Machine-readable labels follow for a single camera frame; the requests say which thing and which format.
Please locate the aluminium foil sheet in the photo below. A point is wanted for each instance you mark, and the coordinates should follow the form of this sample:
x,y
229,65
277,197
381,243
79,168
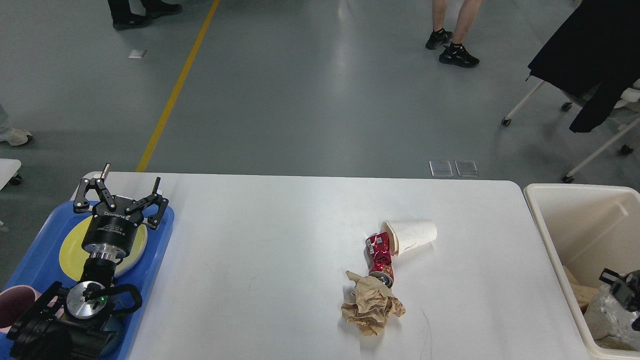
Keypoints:
x,y
610,325

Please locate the pink ribbed mug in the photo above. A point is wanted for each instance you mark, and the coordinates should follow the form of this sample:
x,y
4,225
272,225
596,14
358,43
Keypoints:
x,y
17,303

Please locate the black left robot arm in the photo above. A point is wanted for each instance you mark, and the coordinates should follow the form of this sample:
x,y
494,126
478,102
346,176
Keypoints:
x,y
70,323

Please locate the brown paper bag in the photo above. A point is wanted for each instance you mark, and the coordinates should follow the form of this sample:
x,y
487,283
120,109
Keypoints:
x,y
583,294

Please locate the black jacket on chair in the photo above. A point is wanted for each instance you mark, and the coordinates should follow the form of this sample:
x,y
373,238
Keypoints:
x,y
596,47

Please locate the white table corner left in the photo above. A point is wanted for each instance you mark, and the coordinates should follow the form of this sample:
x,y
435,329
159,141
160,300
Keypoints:
x,y
9,172

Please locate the beige plastic bin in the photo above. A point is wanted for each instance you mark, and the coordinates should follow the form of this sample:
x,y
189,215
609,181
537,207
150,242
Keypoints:
x,y
585,229

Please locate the person in white shorts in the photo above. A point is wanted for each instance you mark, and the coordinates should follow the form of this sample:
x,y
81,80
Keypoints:
x,y
455,52

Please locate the crumpled brown paper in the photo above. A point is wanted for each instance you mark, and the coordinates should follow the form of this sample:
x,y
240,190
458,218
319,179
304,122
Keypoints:
x,y
370,305

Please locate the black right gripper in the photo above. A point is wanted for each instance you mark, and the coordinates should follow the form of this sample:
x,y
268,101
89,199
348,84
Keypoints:
x,y
626,285

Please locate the crushed red soda can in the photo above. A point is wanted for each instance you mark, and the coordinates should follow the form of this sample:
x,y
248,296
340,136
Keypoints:
x,y
377,248

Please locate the white shoe left edge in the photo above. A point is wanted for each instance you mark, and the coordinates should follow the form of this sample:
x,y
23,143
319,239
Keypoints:
x,y
16,137

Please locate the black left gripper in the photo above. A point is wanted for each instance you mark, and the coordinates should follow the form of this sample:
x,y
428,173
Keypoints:
x,y
111,232

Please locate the clear plastic piece on floor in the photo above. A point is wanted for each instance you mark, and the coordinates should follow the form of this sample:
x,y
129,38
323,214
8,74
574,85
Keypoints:
x,y
441,169

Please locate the white paper cup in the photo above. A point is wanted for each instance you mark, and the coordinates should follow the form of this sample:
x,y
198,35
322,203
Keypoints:
x,y
405,235

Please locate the blue plastic tray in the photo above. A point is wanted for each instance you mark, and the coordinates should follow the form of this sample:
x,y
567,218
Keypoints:
x,y
40,267

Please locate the yellow plastic plate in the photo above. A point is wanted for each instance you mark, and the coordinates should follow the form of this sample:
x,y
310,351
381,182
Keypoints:
x,y
72,256

